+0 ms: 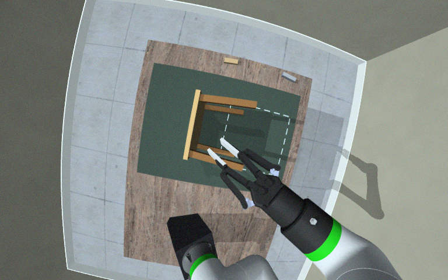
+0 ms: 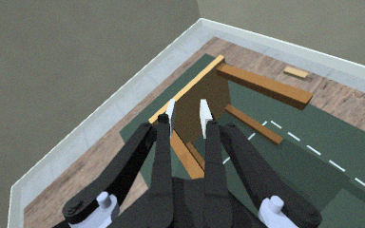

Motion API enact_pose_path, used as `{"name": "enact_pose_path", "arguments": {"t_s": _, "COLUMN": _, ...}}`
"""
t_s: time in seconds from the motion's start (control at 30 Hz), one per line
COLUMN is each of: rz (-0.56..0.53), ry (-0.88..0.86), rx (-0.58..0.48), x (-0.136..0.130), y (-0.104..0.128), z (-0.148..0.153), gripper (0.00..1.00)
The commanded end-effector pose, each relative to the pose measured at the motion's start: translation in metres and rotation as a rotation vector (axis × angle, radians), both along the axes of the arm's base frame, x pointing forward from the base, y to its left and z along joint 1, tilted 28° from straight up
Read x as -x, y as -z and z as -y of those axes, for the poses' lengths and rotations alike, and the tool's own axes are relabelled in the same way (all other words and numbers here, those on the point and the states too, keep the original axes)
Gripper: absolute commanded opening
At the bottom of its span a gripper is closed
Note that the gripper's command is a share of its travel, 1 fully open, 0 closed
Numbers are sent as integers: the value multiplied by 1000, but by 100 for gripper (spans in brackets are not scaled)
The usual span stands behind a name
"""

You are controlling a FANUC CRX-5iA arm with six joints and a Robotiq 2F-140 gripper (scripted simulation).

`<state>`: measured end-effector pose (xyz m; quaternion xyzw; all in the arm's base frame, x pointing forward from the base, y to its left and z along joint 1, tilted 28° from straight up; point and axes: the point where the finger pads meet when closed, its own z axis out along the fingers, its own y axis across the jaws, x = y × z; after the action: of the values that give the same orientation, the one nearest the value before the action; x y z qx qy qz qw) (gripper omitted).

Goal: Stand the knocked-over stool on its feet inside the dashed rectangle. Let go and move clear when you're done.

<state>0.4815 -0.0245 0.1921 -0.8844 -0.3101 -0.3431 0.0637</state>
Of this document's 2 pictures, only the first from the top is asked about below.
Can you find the tan flat bar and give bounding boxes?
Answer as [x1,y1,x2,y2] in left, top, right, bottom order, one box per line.
[224,58,238,65]

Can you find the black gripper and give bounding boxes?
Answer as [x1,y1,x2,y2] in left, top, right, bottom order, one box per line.
[207,138,304,228]

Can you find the dark green mat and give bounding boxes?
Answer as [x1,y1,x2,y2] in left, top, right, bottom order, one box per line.
[137,63,300,189]

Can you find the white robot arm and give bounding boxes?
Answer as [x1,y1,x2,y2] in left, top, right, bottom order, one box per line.
[182,198,402,280]

